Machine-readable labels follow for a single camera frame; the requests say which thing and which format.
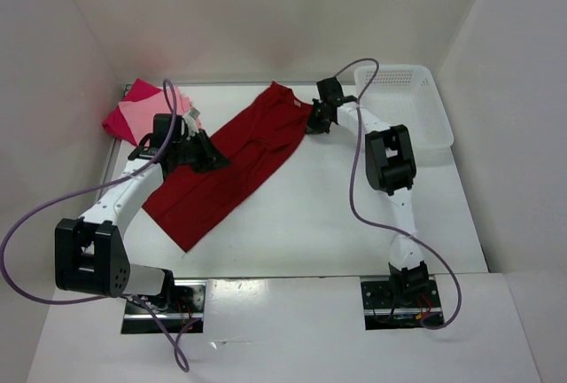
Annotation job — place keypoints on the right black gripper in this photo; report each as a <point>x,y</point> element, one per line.
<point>314,127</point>

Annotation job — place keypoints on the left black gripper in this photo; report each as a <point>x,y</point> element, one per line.
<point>212,158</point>

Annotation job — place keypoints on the dark red t shirt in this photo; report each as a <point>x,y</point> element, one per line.
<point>257,142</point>

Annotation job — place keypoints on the light pink t shirt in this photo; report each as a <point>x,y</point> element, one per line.
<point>139,115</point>

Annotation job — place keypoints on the magenta t shirt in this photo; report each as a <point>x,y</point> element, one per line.
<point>115,124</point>

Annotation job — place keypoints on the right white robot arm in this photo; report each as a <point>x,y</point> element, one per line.
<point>390,169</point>

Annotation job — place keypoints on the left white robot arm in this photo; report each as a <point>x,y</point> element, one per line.
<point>90,256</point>

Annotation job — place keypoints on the white plastic basket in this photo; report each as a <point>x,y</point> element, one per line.
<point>408,95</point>

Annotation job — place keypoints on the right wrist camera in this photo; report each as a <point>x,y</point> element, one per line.
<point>329,89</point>

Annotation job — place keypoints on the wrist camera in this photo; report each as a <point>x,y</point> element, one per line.
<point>181,127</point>
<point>329,89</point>

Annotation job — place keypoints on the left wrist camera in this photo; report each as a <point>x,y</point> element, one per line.
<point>181,127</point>

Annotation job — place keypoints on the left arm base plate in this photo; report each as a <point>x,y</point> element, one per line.
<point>183,307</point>

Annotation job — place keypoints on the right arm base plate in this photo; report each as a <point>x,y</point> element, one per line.
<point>383,312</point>

